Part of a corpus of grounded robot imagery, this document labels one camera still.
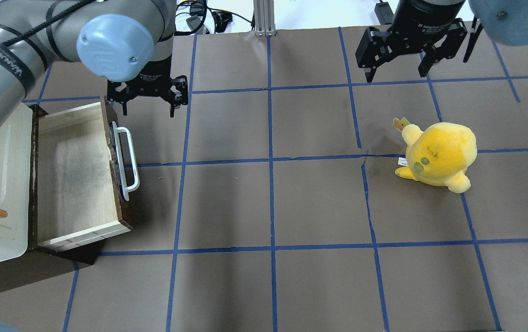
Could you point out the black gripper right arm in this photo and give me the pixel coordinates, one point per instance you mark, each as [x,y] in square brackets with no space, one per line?
[419,16]

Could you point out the yellow plush toy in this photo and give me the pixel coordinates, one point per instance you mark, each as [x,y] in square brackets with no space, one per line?
[438,156]

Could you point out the cream plastic storage box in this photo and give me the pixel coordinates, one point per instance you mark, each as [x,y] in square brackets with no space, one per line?
[15,145]

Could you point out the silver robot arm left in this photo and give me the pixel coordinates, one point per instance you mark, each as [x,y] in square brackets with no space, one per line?
[128,42]

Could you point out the aluminium frame post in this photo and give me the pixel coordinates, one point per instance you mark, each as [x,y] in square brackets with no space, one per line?
[263,15]

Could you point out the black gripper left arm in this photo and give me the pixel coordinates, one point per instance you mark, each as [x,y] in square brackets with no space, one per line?
[154,74]

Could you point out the dark wooden drawer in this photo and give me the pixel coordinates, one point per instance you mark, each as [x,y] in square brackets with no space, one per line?
[86,170]

